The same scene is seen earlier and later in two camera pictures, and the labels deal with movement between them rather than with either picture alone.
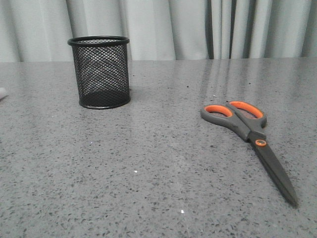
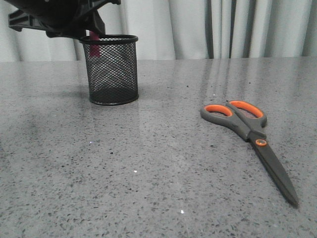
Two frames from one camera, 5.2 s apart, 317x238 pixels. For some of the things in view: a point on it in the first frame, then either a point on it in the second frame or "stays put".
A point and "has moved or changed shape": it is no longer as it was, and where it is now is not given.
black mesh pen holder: x=102 y=69 has moved or changed shape
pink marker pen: x=3 y=92 -> x=94 y=49
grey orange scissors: x=249 y=119 stays put
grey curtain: x=38 y=30 stays put
